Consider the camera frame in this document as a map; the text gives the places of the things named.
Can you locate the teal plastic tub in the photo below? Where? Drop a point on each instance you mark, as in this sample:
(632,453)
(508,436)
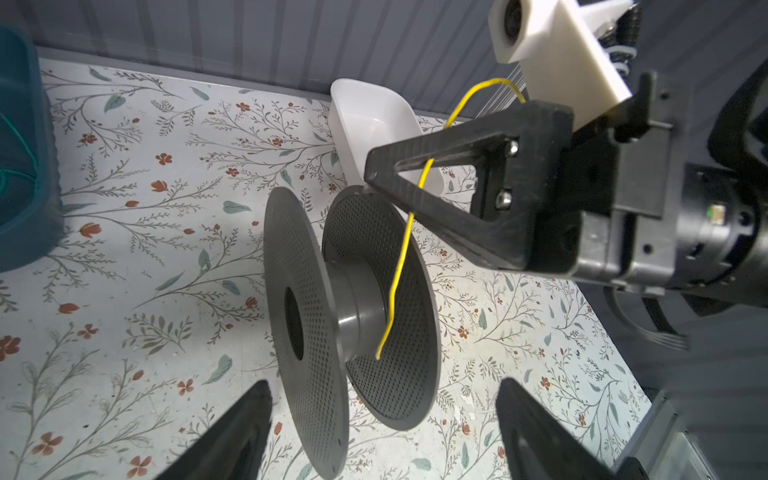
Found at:
(32,218)

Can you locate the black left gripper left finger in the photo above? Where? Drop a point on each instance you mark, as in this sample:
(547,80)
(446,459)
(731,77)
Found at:
(234,446)

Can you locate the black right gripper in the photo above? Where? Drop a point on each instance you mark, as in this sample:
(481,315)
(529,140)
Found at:
(629,209)

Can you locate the grey perforated cable spool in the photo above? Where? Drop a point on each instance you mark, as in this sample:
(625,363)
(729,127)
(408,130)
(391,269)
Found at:
(352,311)

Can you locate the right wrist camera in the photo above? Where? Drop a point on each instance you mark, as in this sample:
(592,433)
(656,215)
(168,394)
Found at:
(556,45)

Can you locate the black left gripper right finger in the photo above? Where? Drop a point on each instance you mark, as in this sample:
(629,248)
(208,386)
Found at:
(536,445)

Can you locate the white plastic tub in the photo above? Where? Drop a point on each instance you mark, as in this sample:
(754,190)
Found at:
(364,116)

